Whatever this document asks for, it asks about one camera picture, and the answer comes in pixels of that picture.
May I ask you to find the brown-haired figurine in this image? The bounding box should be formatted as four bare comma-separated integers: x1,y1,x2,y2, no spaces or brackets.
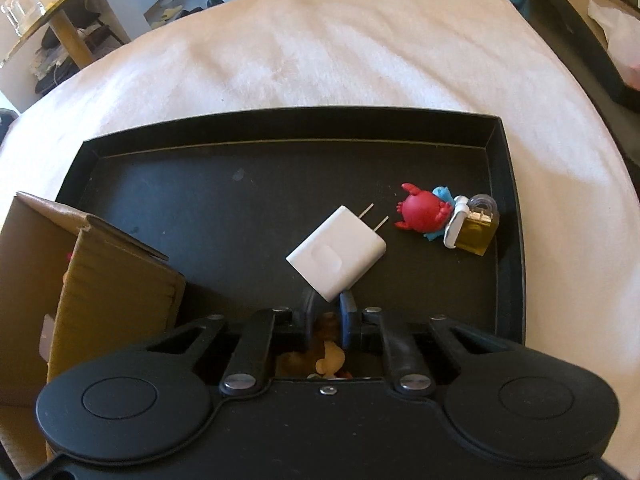
278,312,354,381

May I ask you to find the red crab toy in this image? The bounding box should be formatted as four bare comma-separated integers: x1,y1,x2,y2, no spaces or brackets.
396,183,456,244

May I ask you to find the white bed blanket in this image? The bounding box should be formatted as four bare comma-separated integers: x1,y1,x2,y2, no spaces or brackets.
0,0,640,361

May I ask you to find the round yellow-edged table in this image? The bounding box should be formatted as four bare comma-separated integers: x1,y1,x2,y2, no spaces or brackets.
0,0,128,70

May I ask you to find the white plug charger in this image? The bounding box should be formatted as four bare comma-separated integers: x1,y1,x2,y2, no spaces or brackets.
285,203,390,304

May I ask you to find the clear glass jar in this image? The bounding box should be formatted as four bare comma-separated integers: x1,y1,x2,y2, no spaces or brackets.
0,0,47,37

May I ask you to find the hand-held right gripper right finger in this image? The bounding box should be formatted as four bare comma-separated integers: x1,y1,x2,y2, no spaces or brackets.
339,291,501,396

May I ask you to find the dark bag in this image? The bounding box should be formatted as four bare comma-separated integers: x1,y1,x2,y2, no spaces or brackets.
31,24,127,97

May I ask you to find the yellow padlock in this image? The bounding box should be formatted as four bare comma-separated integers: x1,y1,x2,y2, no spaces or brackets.
443,193,501,259

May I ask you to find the large black cardboard tray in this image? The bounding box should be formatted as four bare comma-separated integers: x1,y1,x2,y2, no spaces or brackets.
519,0,640,107

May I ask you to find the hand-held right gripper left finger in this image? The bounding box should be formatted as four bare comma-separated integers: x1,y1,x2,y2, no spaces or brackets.
145,291,318,396

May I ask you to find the white plastic bag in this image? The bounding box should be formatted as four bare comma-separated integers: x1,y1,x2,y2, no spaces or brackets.
587,0,640,74

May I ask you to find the black shallow tray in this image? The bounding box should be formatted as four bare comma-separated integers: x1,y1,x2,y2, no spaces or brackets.
52,105,529,347

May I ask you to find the brown cardboard box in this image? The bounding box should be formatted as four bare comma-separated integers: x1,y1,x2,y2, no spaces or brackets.
0,191,187,480

